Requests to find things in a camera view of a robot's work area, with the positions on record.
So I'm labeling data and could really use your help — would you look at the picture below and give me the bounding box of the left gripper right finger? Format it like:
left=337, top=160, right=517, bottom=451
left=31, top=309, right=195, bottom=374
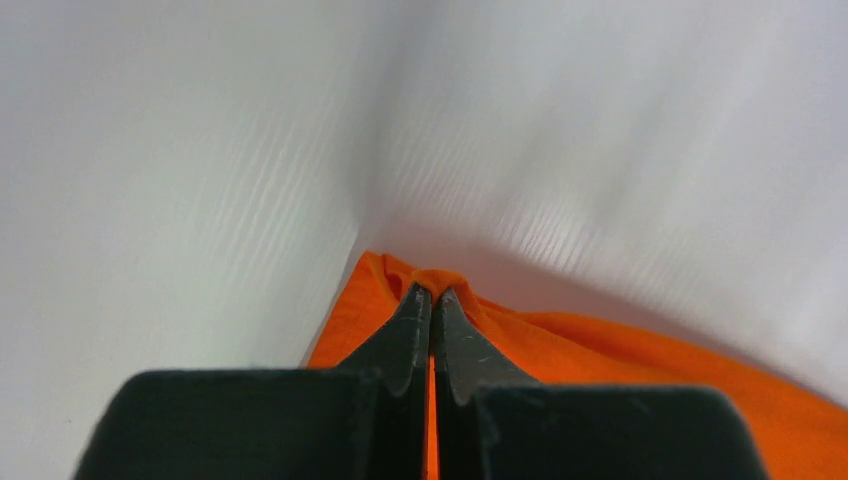
left=433, top=290, right=767, bottom=479

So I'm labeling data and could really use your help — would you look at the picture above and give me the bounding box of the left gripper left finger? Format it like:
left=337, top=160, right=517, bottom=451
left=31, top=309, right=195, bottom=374
left=75, top=285, right=431, bottom=479

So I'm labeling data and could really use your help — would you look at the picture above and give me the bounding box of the orange t shirt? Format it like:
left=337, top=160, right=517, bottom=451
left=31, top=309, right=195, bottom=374
left=309, top=251, right=847, bottom=479

